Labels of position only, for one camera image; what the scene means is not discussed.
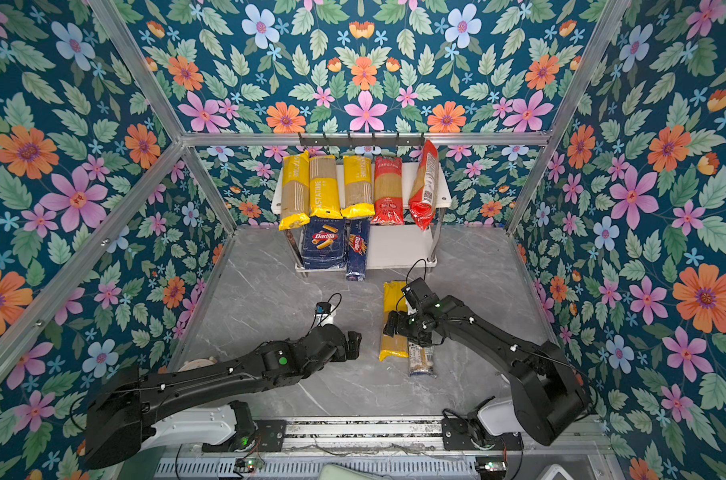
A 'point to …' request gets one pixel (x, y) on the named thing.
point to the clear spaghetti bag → (421, 360)
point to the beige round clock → (197, 363)
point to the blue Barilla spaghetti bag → (357, 240)
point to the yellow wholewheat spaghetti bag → (358, 187)
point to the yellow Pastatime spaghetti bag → (323, 186)
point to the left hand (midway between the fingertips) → (355, 336)
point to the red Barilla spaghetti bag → (388, 206)
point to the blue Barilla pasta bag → (324, 243)
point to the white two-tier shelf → (392, 246)
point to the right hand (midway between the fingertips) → (393, 332)
